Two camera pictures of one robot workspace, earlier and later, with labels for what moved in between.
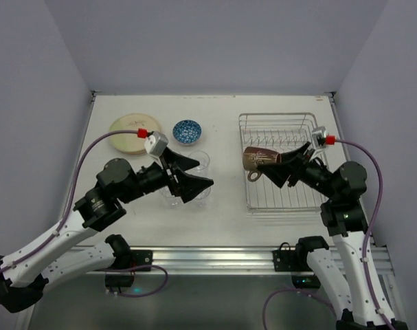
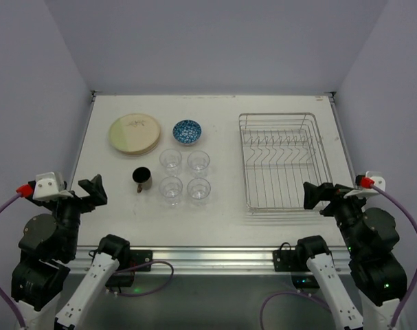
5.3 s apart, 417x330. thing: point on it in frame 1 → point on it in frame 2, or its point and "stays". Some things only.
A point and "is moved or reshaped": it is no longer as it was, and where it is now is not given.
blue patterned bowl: [187, 132] stays
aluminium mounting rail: [221, 260] stays
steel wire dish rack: [282, 133] stays
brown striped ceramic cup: [253, 156] is moved or reshaped
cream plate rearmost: [130, 143] stays
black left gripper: [172, 177] → [77, 201]
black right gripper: [300, 168] → [334, 201]
